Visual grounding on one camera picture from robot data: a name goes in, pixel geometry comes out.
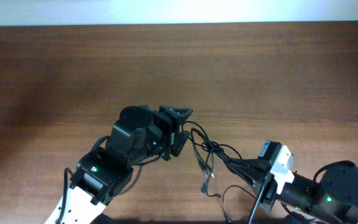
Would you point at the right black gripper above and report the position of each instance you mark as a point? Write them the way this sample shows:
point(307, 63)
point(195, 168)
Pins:
point(266, 185)

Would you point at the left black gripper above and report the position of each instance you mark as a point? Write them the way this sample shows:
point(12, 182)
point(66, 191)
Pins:
point(168, 131)

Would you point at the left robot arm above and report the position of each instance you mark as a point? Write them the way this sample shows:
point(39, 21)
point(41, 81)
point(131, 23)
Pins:
point(139, 137)

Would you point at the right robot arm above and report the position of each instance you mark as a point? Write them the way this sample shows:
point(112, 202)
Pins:
point(334, 199)

